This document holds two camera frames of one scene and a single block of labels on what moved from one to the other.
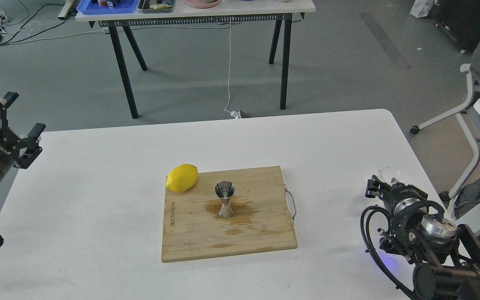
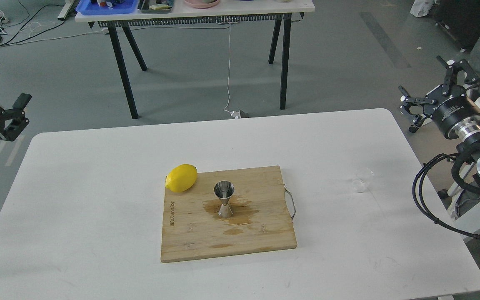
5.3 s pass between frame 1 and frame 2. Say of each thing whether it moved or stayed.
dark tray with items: stayed
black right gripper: moved
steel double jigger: stayed
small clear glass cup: moved
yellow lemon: stayed
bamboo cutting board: stayed
